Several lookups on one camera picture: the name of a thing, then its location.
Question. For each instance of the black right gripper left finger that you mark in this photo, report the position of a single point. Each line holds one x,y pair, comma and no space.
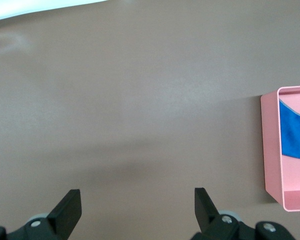
66,215

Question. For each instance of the blue cloth with grey hem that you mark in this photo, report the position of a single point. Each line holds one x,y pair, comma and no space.
293,135

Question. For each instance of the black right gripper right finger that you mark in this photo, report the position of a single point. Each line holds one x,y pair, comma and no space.
205,212

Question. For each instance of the pink plastic bin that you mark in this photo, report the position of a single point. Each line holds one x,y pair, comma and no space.
271,150

